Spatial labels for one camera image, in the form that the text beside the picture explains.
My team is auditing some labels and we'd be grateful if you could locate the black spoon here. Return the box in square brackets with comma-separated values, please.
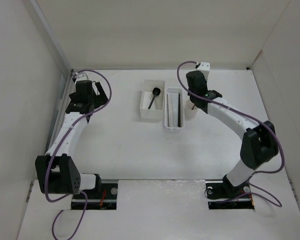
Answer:
[147, 87, 161, 110]

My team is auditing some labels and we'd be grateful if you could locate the grey metal chopstick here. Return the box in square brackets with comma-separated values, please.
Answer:
[180, 93, 184, 129]

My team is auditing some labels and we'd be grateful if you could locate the silver chopstick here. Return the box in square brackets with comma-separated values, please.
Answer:
[177, 93, 181, 128]

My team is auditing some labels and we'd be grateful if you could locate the black chopstick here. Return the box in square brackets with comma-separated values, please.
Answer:
[164, 93, 169, 129]

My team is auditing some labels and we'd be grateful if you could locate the white chopstick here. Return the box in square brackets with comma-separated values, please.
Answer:
[168, 92, 178, 128]

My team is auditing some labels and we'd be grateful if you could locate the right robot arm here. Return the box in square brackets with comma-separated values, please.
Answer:
[185, 70, 279, 197]

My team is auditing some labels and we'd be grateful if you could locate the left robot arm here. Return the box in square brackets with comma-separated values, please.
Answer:
[35, 79, 108, 199]

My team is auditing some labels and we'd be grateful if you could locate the white perforated tray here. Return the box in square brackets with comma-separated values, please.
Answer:
[164, 87, 184, 133]

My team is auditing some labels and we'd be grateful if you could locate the beige paper cup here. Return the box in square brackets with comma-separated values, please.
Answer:
[184, 99, 198, 120]

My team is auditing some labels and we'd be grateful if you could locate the white rectangular box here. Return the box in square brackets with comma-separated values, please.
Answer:
[139, 79, 166, 122]

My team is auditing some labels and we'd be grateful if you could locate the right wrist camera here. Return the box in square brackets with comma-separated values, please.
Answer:
[196, 62, 211, 81]

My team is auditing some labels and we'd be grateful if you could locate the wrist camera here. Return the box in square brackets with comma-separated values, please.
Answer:
[72, 72, 89, 83]
[196, 62, 211, 81]

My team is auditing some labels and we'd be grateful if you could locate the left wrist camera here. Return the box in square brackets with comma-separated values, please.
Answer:
[72, 72, 89, 83]

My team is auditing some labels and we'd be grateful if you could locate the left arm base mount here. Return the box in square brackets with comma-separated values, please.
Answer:
[70, 180, 119, 210]

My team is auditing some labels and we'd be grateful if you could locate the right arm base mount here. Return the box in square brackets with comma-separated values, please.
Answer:
[204, 179, 255, 210]

